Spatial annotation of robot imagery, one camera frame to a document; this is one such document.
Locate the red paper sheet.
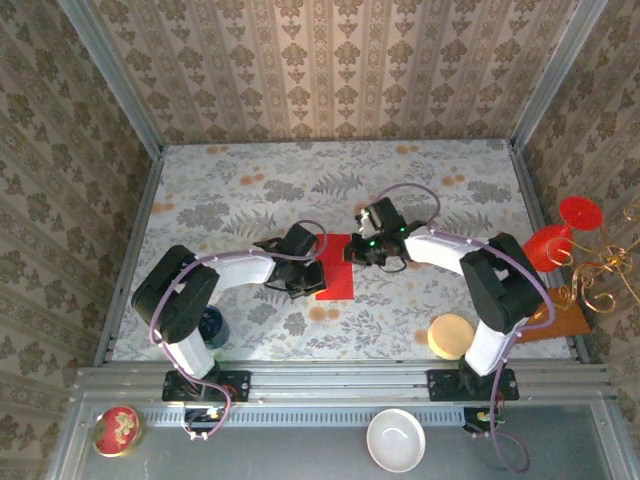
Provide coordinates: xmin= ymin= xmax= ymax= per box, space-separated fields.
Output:
xmin=314 ymin=233 xmax=355 ymax=302

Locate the floral patterned table cover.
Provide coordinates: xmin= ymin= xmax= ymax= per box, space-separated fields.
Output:
xmin=110 ymin=139 xmax=574 ymax=362

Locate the dark blue cup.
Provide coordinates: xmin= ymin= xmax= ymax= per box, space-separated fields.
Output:
xmin=198 ymin=304 xmax=232 ymax=350

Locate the round cork disc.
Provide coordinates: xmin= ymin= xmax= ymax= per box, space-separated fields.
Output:
xmin=427 ymin=313 xmax=475 ymax=360

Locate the black electronics board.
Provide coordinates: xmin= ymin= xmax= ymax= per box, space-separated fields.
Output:
xmin=183 ymin=407 xmax=226 ymax=432
xmin=462 ymin=407 xmax=507 ymax=434

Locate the red plastic goblet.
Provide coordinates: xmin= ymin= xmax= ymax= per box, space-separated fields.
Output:
xmin=521 ymin=196 xmax=604 ymax=274

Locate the white bowl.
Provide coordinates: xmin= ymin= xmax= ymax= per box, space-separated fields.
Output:
xmin=366 ymin=408 xmax=427 ymax=474

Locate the orange wooden board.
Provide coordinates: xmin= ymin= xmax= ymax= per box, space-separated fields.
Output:
xmin=514 ymin=287 xmax=592 ymax=344

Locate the red round gold-trimmed tin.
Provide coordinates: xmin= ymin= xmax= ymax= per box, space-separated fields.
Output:
xmin=92 ymin=405 xmax=146 ymax=459

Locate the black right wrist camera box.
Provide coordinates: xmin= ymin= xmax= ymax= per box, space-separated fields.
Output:
xmin=355 ymin=196 xmax=405 ymax=236

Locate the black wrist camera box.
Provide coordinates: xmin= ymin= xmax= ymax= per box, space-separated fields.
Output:
xmin=252 ymin=223 xmax=320 ymax=262
xmin=355 ymin=196 xmax=405 ymax=236

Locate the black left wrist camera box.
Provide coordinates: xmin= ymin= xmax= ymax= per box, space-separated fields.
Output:
xmin=252 ymin=223 xmax=320 ymax=262

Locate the aluminium frame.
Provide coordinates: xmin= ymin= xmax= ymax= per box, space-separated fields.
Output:
xmin=47 ymin=0 xmax=626 ymax=480

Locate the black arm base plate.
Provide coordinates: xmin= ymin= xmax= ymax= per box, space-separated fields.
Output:
xmin=426 ymin=368 xmax=520 ymax=403
xmin=161 ymin=369 xmax=252 ymax=404

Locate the grey slotted cable duct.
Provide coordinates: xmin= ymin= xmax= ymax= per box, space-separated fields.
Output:
xmin=142 ymin=405 xmax=462 ymax=429

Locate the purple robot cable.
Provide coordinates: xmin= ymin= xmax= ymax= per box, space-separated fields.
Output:
xmin=148 ymin=219 xmax=329 ymax=444
xmin=372 ymin=182 xmax=557 ymax=474

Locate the gold wire ornament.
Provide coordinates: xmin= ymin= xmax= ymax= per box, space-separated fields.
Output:
xmin=547 ymin=207 xmax=640 ymax=314

